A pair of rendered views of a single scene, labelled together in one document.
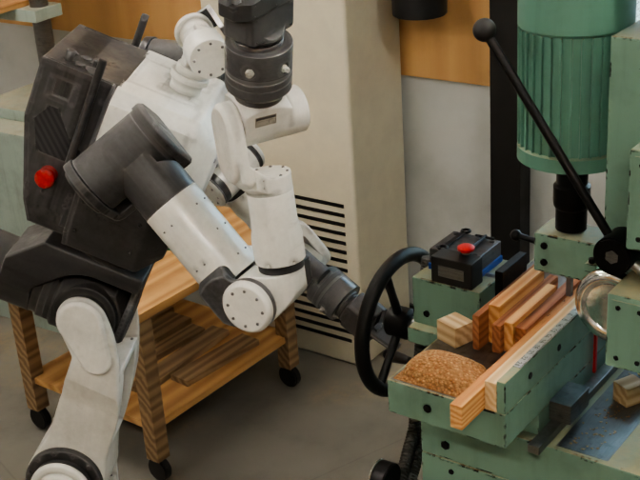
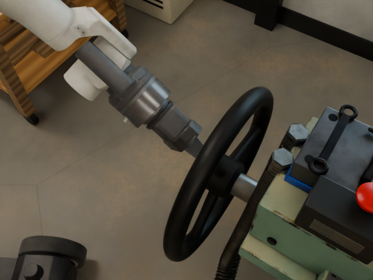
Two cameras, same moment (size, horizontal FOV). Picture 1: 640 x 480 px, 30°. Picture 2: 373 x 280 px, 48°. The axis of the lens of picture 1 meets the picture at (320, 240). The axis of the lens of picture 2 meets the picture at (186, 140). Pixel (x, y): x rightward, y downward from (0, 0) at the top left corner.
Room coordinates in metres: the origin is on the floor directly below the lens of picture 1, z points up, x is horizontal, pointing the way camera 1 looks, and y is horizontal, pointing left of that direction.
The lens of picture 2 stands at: (1.70, -0.07, 1.37)
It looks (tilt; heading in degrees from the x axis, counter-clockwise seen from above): 58 degrees down; 356
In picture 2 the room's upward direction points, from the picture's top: straight up
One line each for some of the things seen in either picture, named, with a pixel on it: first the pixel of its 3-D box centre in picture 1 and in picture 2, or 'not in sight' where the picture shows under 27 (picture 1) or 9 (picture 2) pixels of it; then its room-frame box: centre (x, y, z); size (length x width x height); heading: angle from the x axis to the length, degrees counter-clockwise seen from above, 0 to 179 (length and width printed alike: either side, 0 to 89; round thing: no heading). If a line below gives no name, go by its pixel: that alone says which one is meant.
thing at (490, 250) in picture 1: (462, 255); (347, 176); (1.89, -0.25, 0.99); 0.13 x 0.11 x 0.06; 142
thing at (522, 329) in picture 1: (553, 310); not in sight; (1.78, -0.39, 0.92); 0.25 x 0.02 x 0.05; 142
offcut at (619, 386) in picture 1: (630, 390); not in sight; (1.68, -0.49, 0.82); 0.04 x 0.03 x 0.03; 116
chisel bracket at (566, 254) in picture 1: (581, 256); not in sight; (1.77, -0.43, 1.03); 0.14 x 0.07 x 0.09; 52
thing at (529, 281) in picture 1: (516, 304); not in sight; (1.79, -0.32, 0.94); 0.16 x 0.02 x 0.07; 142
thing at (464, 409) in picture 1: (538, 339); not in sight; (1.69, -0.34, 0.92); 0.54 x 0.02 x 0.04; 142
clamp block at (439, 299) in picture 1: (465, 291); (331, 202); (1.89, -0.25, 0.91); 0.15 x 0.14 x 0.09; 142
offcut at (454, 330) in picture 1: (455, 330); not in sight; (1.75, -0.21, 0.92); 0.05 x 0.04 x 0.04; 34
